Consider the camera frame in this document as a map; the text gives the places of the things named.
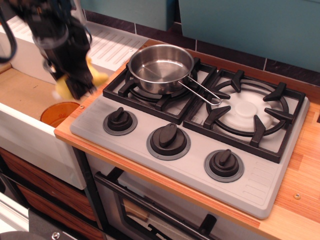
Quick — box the wooden drawer cabinet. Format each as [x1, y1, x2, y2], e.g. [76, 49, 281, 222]
[0, 149, 106, 240]

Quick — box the black left burner grate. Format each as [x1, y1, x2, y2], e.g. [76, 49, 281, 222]
[102, 57, 218, 126]

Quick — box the toy oven door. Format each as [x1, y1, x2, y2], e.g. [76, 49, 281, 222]
[94, 167, 217, 240]

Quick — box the yellow stuffed duck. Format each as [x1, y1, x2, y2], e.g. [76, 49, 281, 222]
[55, 56, 109, 100]

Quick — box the orange plastic plate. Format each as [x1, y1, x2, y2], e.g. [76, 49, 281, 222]
[40, 101, 80, 128]

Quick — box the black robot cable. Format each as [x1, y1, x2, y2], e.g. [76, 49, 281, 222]
[0, 9, 18, 64]

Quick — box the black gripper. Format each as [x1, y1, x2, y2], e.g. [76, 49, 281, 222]
[32, 22, 97, 100]

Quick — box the black right stove knob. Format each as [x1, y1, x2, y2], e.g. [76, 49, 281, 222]
[204, 149, 245, 183]

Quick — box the black left stove knob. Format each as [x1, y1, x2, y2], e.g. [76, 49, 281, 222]
[103, 107, 138, 136]

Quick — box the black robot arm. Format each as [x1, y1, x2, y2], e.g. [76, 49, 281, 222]
[8, 0, 96, 100]

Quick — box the black burner grate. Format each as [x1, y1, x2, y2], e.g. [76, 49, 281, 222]
[102, 57, 218, 126]
[183, 69, 310, 164]

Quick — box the white toy sink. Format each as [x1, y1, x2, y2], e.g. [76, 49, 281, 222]
[0, 16, 147, 190]

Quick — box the black stove knob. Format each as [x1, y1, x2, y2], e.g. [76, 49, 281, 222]
[146, 123, 191, 161]
[204, 149, 245, 183]
[103, 107, 138, 136]

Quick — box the black right burner grate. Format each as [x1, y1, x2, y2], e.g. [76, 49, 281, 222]
[183, 69, 310, 164]

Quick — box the stainless steel pan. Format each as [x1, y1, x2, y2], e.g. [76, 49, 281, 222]
[128, 44, 222, 106]

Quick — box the grey toy stove top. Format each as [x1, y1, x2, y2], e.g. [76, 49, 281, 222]
[69, 46, 311, 220]

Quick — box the black middle stove knob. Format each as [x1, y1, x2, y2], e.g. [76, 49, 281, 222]
[146, 123, 191, 161]

